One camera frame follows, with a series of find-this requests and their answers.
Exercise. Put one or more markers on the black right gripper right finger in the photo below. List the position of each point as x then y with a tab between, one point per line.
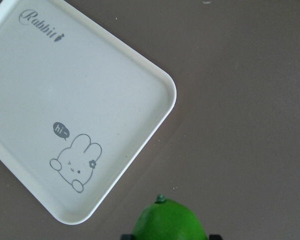
215	237

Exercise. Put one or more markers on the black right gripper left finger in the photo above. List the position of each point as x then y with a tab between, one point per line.
127	236

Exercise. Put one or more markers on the green lime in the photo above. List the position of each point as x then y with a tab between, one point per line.
167	219

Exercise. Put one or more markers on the white rabbit tray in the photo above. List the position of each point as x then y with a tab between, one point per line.
77	105

